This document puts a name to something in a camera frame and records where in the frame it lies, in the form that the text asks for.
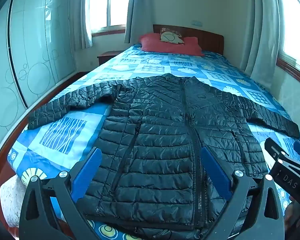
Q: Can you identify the cartoon print cushion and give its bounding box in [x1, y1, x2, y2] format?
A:
[160, 29, 186, 45]

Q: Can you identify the wide grey curtain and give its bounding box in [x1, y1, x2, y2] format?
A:
[245, 0, 281, 89]

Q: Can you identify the black puffer jacket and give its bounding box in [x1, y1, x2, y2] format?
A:
[27, 73, 300, 230]

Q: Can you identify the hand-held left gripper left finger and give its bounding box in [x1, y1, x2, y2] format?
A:
[19, 147, 103, 240]

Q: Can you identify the glass sliding door wardrobe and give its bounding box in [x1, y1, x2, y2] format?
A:
[0, 0, 77, 155]

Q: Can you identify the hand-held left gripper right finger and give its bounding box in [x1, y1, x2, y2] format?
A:
[201, 146, 285, 240]

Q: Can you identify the window with wooden sill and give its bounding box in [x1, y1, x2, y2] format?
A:
[86, 0, 133, 37]

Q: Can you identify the white textured mattress pad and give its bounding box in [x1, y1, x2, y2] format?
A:
[0, 175, 28, 228]

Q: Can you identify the large window with wooden frame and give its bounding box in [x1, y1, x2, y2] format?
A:
[276, 0, 300, 91]

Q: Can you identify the red pillow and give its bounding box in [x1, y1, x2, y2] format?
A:
[139, 32, 205, 56]

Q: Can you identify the dark wooden headboard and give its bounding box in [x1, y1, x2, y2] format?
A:
[153, 24, 224, 55]

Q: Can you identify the blue patterned bed sheet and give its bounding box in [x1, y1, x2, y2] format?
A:
[7, 44, 300, 240]

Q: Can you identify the dark wooden nightstand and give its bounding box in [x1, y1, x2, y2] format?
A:
[97, 51, 120, 66]

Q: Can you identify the short pale curtain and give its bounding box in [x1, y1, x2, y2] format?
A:
[72, 0, 93, 49]

